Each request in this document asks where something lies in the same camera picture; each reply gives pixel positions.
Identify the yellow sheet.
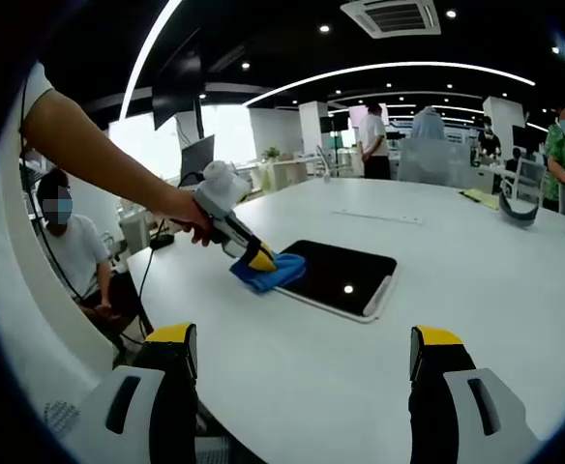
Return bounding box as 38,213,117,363
458,188,500,212

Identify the person's left hand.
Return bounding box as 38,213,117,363
168,192,216,248

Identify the hanging black monitor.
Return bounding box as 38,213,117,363
151,52,204,131

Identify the black curved band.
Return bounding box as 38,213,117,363
497,192,540,228

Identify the dark screen on stand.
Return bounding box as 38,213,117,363
180,133,216,183

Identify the curved ceiling light strip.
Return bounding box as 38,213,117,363
117,0,185,122
242,61,538,107

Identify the white office chair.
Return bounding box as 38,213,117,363
513,158,548,203
315,144,342,178

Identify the blue cleaning cloth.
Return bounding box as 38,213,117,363
228,250,308,295

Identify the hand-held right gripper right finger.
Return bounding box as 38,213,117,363
407,325,543,464

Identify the ceiling air vent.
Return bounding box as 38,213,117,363
339,0,442,39

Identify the person's white shirt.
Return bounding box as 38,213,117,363
0,60,119,388

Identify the black tablet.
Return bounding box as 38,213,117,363
273,239,399,324

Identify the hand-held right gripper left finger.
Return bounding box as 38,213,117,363
64,322,200,464

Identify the grey mesh chair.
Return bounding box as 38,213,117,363
397,138,472,188

